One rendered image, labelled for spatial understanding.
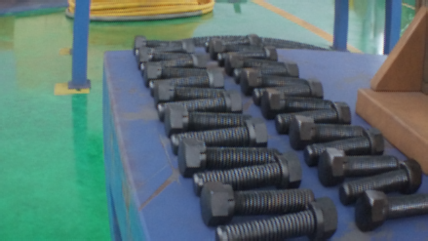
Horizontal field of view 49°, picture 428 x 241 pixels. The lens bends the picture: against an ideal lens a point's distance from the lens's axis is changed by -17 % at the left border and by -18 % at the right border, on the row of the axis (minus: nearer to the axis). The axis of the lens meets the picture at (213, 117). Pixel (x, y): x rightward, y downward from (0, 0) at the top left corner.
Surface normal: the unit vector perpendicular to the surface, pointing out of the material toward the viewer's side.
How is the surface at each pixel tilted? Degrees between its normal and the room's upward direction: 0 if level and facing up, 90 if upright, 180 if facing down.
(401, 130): 90
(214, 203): 60
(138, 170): 0
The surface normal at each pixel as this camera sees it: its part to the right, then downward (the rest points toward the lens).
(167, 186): 0.06, -0.94
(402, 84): 0.24, 0.36
